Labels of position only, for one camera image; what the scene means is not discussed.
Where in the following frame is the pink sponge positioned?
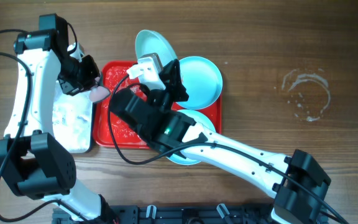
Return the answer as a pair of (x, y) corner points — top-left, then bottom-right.
(89, 86), (110, 103)

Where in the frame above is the light blue plate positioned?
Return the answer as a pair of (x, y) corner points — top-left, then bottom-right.
(167, 109), (216, 166)
(135, 29), (177, 67)
(178, 56), (223, 110)

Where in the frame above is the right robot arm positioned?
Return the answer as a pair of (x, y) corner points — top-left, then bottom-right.
(109, 59), (332, 223)

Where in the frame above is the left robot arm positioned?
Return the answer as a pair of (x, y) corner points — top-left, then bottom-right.
(0, 14), (119, 223)

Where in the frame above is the black water tray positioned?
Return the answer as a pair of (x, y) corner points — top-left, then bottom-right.
(52, 82), (93, 154)

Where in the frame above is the red plastic tray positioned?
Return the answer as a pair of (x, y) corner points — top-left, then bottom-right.
(93, 60), (223, 149)

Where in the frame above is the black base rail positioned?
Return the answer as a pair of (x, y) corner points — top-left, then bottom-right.
(52, 203), (276, 224)

